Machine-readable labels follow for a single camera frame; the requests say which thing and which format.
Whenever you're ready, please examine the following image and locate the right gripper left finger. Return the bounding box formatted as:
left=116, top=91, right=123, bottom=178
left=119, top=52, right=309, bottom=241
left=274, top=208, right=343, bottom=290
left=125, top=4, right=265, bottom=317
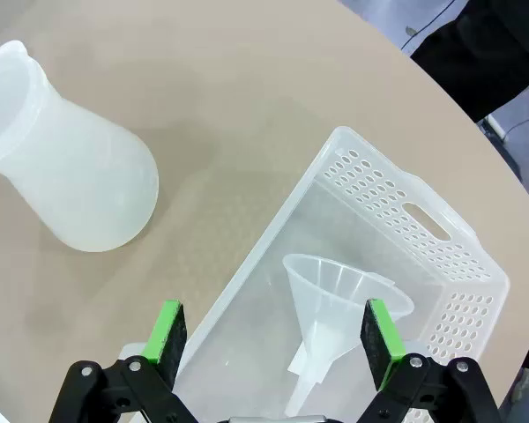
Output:
left=48, top=300, right=196, bottom=423

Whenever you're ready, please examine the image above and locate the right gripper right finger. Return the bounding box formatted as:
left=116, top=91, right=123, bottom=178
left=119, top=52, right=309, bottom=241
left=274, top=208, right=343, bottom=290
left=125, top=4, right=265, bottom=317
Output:
left=356, top=298, right=503, bottom=423

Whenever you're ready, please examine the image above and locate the translucent plastic funnel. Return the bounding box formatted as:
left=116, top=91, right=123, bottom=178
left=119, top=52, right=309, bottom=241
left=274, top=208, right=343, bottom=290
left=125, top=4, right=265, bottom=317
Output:
left=282, top=254, right=414, bottom=418

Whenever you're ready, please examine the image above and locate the white perforated plastic basket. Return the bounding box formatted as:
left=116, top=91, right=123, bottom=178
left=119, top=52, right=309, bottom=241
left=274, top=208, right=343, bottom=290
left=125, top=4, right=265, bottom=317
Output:
left=118, top=126, right=511, bottom=423

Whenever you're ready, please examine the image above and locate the translucent plastic conical flask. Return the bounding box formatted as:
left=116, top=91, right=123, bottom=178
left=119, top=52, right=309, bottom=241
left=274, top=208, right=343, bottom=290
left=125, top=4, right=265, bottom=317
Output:
left=0, top=40, right=160, bottom=253

